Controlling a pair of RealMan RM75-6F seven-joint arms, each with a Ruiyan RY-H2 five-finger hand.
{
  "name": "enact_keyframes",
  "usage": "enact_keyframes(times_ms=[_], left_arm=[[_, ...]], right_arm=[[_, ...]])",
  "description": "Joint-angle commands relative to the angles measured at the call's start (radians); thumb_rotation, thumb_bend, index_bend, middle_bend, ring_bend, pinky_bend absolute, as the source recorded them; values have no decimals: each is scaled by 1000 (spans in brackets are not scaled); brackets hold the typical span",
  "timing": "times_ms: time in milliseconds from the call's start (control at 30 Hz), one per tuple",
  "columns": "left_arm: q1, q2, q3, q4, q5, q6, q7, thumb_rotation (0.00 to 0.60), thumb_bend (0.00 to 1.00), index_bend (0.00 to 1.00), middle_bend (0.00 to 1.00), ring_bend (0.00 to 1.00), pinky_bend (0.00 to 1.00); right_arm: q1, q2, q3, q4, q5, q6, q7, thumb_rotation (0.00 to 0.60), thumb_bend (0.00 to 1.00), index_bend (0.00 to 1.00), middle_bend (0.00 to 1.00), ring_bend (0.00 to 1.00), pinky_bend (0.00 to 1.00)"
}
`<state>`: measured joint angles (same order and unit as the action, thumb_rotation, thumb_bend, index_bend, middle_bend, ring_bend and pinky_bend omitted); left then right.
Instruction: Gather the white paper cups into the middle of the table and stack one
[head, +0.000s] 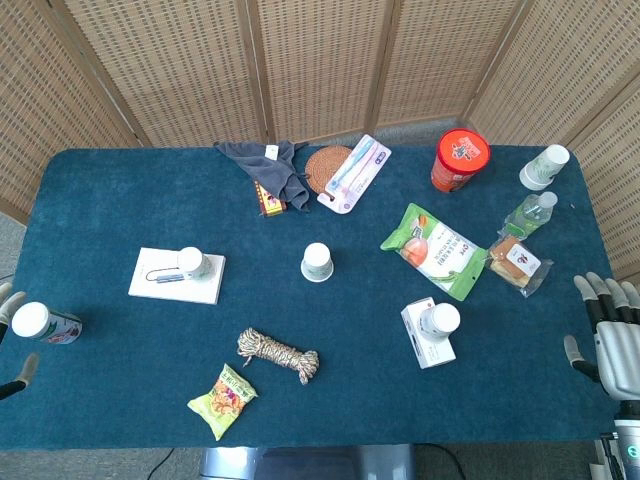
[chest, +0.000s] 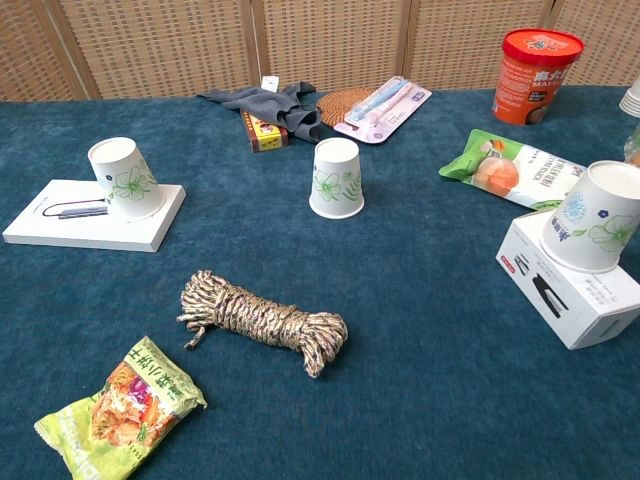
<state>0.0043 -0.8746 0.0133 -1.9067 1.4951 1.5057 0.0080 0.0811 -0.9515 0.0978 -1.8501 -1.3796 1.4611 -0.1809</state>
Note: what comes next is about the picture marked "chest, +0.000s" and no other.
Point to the white paper cup green flower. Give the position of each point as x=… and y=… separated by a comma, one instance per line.
x=127, y=185

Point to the white paper cup blue flower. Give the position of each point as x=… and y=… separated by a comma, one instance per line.
x=590, y=220

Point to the stack of paper cups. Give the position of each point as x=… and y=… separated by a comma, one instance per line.
x=632, y=100

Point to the white paper cup green leaves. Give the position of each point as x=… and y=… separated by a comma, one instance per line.
x=336, y=180

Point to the small red yellow box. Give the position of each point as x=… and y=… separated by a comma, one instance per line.
x=265, y=137

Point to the round woven brown coaster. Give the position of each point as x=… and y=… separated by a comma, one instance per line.
x=332, y=107

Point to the pink toothbrush blister pack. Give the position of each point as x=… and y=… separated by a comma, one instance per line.
x=380, y=110

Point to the grey cloth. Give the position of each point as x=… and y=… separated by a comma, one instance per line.
x=265, y=102

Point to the green white snack pouch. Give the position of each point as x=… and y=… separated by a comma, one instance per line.
x=505, y=170

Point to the flat white product box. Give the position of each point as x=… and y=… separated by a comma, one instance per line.
x=75, y=230

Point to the white stapler box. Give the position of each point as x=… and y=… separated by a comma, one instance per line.
x=565, y=300

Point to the woven rattan folding screen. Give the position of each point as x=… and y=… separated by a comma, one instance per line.
x=150, y=45

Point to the red instant noodle tub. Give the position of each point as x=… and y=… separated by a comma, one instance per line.
x=530, y=85

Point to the green snack packet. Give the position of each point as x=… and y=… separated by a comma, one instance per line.
x=120, y=415

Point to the packaged bread slices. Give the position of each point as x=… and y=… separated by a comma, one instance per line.
x=635, y=158

